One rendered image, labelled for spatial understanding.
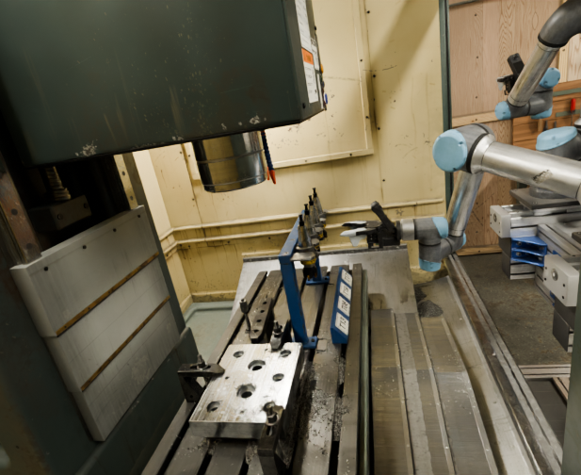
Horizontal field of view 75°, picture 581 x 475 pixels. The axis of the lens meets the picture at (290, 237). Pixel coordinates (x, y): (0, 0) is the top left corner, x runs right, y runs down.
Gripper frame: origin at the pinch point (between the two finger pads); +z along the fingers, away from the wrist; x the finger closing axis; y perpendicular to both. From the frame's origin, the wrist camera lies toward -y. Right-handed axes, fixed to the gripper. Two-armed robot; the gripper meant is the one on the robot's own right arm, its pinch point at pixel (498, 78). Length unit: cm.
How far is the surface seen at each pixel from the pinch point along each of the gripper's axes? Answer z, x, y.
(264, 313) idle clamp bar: -69, -134, 44
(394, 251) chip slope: -11, -70, 64
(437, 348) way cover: -76, -79, 75
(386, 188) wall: -10, -66, 32
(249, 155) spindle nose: -104, -118, -13
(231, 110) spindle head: -111, -118, -23
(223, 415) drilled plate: -116, -143, 40
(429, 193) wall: -15, -48, 39
